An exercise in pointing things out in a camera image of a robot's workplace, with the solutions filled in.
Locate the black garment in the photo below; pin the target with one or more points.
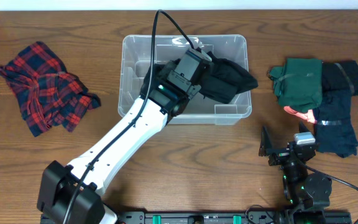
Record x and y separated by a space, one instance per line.
340 76
221 82

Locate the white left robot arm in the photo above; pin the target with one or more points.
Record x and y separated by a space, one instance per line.
72 193

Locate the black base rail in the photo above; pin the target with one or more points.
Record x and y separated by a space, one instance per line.
252 216

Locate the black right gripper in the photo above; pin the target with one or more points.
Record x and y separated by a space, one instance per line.
279 155

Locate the dark green garment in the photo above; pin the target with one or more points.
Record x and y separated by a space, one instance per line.
298 84

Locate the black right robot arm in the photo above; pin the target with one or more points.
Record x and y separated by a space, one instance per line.
307 193

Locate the salmon pink garment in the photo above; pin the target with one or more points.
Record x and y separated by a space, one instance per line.
308 116

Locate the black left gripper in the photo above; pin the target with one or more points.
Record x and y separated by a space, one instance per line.
170 69

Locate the red navy plaid shirt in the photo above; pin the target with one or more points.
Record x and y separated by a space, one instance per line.
47 94

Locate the clear plastic storage bin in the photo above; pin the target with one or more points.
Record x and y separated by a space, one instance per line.
200 110

